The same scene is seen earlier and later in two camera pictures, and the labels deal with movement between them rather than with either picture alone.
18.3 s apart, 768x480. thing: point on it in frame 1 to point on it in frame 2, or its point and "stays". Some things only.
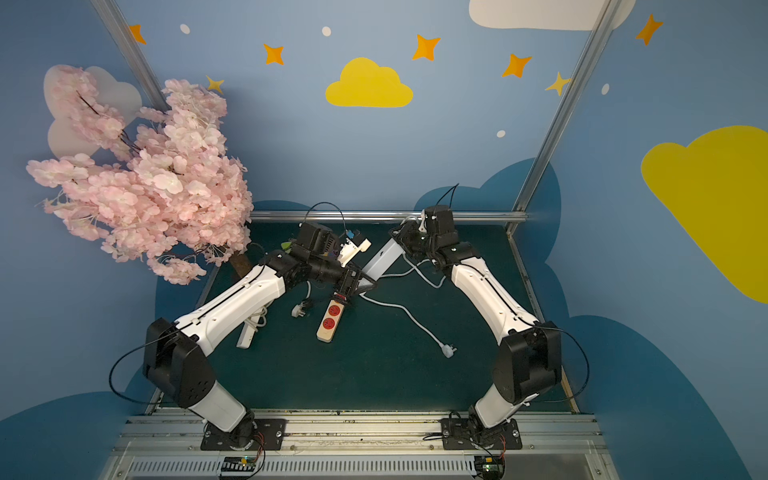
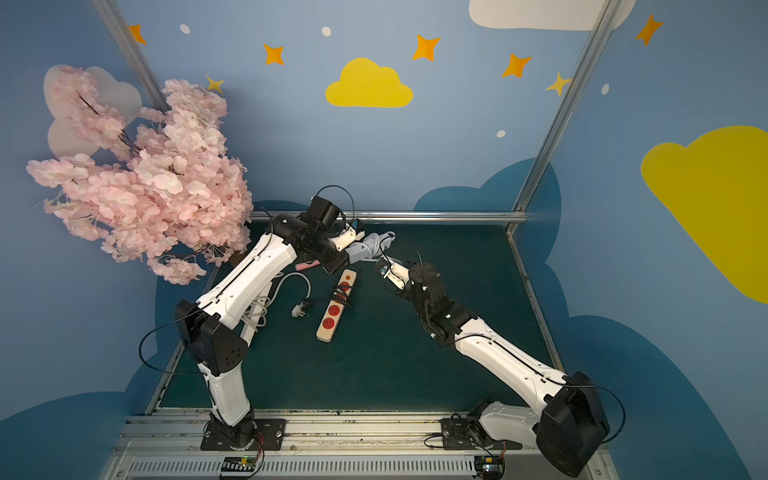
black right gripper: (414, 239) to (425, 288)
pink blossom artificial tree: (158, 185) stays
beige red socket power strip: (330, 321) stays
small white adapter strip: (384, 260) to (371, 245)
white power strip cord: (297, 311) stays
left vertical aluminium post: (131, 52) stays
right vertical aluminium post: (547, 143) stays
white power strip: (247, 333) stays
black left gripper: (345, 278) to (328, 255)
